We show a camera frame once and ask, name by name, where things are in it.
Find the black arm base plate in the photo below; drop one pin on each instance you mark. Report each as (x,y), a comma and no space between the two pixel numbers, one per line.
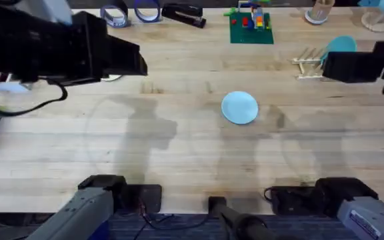
(292,200)
(145,198)

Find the black stapler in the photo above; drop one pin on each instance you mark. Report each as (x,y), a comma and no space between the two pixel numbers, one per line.
(183,14)

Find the teal plate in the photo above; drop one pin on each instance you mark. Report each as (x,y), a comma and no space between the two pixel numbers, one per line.
(342,44)

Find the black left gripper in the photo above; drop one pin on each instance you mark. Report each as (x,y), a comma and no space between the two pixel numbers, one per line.
(45,50)

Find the green board with toy blocks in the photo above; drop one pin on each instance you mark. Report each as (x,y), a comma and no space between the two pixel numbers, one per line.
(251,30)

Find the small wooden peg rack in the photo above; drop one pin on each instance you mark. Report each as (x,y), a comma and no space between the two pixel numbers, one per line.
(307,65)

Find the black camera stand pole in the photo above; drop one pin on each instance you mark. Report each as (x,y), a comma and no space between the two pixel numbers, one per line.
(238,221)

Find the light blue cup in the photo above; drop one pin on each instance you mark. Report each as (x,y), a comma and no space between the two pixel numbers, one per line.
(383,5)

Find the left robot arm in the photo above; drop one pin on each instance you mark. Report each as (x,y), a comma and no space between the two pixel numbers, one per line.
(78,213)

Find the blue tape roll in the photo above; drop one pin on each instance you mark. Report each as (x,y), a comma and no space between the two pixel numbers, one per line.
(148,15)
(115,16)

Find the white flat device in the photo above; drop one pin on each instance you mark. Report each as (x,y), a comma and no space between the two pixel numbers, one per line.
(8,87)

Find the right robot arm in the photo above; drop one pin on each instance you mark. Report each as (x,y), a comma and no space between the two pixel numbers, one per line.
(362,213)

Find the light blue plate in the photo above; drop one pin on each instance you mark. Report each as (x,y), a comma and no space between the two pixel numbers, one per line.
(239,107)

